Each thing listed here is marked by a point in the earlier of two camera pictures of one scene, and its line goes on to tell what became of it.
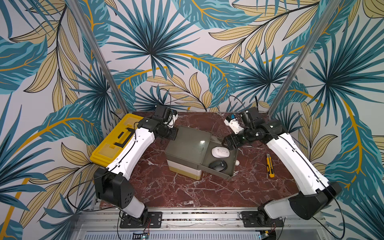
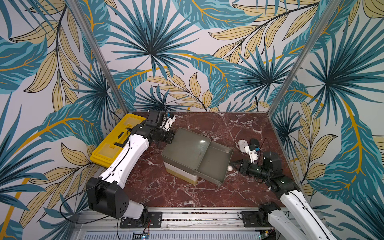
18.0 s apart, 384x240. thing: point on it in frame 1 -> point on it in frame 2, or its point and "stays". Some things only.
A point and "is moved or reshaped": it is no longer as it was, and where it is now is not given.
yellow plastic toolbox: x=115 y=140 stays
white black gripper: x=234 y=124 -> x=251 y=150
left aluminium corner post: x=82 y=23 stays
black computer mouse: x=220 y=165 -> x=255 y=142
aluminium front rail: x=204 y=225 stays
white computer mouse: x=220 y=152 -> x=242 y=144
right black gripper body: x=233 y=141 -> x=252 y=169
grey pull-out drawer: x=218 y=160 is moved or reshaped
